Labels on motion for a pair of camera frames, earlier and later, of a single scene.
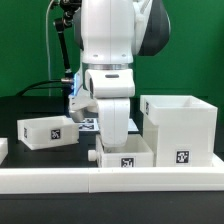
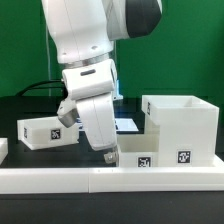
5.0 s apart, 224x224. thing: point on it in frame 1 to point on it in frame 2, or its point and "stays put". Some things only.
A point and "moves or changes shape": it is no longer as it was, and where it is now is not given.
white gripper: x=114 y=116 to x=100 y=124
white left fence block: x=4 y=149 stays put
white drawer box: x=136 y=153 moves or changes shape
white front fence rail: x=107 y=179 stays put
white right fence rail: x=217 y=162 stays put
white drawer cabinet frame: x=181 y=130 stays put
